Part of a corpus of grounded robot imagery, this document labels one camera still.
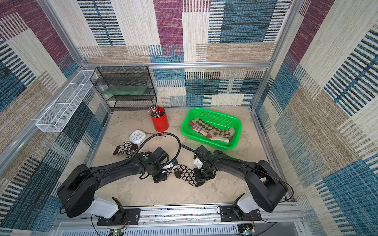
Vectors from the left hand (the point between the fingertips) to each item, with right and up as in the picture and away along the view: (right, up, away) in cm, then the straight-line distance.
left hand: (164, 174), depth 85 cm
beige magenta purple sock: (+21, +25, +19) cm, 37 cm away
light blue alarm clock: (-21, +20, +16) cm, 33 cm away
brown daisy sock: (-25, +14, +8) cm, 30 cm away
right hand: (+20, -3, -3) cm, 20 cm away
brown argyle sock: (+30, +24, +15) cm, 41 cm away
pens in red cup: (-8, +36, +10) cm, 39 cm away
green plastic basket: (+37, +31, +20) cm, 52 cm away
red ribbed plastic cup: (-5, +29, +17) cm, 34 cm away
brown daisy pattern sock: (+10, +1, +2) cm, 11 cm away
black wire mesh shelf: (-31, +54, +21) cm, 66 cm away
